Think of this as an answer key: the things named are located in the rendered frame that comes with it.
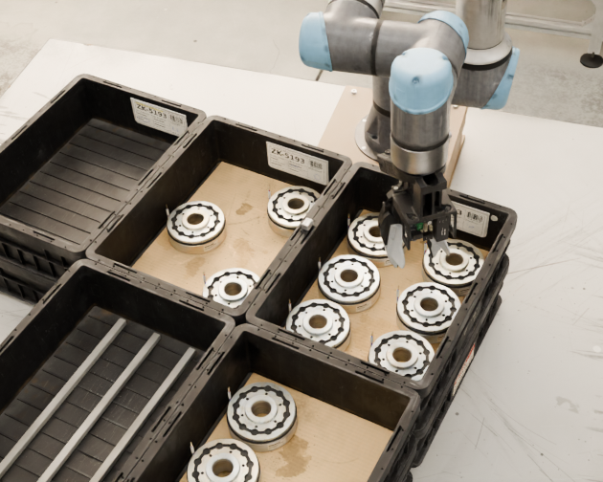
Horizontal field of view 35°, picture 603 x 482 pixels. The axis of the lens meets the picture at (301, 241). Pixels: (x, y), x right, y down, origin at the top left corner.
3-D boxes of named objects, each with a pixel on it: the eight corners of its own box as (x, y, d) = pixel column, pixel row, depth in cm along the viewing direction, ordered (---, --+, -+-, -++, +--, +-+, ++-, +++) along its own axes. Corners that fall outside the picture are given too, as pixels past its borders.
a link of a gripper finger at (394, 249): (389, 290, 139) (402, 243, 133) (374, 262, 143) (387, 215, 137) (408, 288, 140) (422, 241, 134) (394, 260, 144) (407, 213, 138)
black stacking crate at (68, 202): (93, 119, 198) (81, 74, 189) (215, 161, 187) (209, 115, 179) (-37, 246, 174) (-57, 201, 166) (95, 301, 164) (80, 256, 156)
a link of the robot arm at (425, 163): (382, 123, 126) (440, 109, 128) (382, 150, 130) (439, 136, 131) (402, 158, 121) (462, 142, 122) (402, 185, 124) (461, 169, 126)
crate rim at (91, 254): (212, 121, 180) (211, 112, 179) (356, 168, 170) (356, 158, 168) (83, 265, 157) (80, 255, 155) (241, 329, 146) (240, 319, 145)
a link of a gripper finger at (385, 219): (375, 246, 138) (388, 199, 133) (372, 239, 139) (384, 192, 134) (406, 243, 140) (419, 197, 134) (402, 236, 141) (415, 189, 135)
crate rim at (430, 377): (356, 168, 170) (356, 158, 168) (519, 221, 160) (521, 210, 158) (241, 329, 146) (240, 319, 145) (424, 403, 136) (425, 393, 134)
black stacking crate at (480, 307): (356, 208, 177) (356, 162, 168) (511, 260, 166) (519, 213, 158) (248, 365, 153) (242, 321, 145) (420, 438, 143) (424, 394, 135)
